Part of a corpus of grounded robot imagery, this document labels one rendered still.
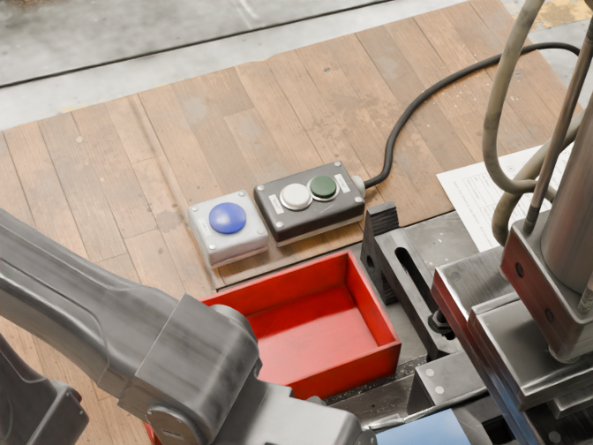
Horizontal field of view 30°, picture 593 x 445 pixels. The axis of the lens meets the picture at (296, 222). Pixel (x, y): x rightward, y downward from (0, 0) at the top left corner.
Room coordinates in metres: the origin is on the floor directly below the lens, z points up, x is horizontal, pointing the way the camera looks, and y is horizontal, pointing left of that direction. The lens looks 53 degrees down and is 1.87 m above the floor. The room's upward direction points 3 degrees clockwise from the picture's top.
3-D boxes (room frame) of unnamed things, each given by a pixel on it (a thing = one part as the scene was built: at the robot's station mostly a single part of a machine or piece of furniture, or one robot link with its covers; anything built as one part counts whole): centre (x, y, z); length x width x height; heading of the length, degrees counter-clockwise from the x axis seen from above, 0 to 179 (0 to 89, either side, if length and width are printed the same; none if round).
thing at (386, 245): (0.60, -0.13, 0.95); 0.15 x 0.03 x 0.10; 26
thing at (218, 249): (0.70, 0.07, 0.90); 0.07 x 0.07 x 0.06; 26
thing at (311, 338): (0.55, 0.03, 0.93); 0.25 x 0.12 x 0.06; 116
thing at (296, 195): (0.74, 0.00, 0.93); 0.03 x 0.03 x 0.02
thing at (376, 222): (0.66, -0.10, 0.95); 0.06 x 0.03 x 0.09; 26
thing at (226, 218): (0.70, 0.07, 0.93); 0.04 x 0.04 x 0.02
